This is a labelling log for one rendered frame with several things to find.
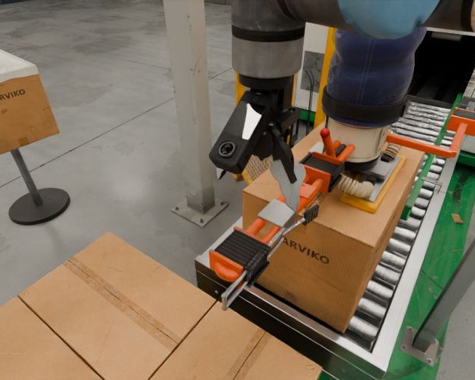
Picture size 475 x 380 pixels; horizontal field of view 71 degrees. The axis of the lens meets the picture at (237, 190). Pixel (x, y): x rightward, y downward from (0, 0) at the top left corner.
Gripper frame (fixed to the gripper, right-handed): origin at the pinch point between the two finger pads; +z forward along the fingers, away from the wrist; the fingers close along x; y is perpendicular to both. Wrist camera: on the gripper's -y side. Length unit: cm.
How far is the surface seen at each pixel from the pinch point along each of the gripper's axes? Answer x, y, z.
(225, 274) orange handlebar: 0.6, -7.3, 12.9
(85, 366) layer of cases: 41, -24, 68
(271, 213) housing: 1.8, 10.5, 12.1
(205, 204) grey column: 97, 95, 113
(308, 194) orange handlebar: -1.7, 21.1, 12.3
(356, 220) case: -10.6, 36.1, 26.6
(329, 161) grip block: -0.2, 36.7, 12.1
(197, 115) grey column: 97, 94, 47
